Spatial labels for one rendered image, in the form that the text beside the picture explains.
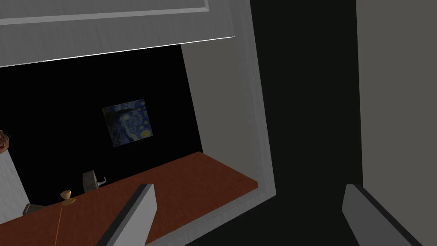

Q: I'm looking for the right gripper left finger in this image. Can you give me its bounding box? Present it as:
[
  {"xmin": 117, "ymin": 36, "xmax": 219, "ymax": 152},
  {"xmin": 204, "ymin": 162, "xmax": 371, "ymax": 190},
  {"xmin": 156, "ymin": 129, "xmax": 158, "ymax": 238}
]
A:
[{"xmin": 97, "ymin": 183, "xmax": 158, "ymax": 246}]

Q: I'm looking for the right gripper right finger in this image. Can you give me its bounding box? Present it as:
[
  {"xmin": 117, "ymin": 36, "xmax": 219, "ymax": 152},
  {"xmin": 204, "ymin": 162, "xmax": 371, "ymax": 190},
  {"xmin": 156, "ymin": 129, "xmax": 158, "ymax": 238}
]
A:
[{"xmin": 341, "ymin": 183, "xmax": 424, "ymax": 246}]

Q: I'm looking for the grey block with hook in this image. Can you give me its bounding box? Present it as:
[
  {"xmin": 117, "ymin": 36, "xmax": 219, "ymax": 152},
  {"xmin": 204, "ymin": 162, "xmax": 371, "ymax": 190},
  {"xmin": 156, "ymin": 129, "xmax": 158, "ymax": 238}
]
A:
[{"xmin": 82, "ymin": 170, "xmax": 108, "ymax": 193}]

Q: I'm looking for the golden round door knob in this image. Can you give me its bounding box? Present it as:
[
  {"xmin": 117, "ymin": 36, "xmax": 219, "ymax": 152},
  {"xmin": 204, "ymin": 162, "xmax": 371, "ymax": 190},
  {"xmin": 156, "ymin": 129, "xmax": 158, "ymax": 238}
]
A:
[{"xmin": 60, "ymin": 190, "xmax": 76, "ymax": 207}]

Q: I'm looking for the blue swirly night-sky painting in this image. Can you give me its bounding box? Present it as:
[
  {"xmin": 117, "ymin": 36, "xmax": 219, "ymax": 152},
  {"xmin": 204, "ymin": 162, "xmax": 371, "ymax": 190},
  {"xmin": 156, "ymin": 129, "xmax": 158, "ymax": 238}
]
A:
[{"xmin": 102, "ymin": 99, "xmax": 154, "ymax": 148}]

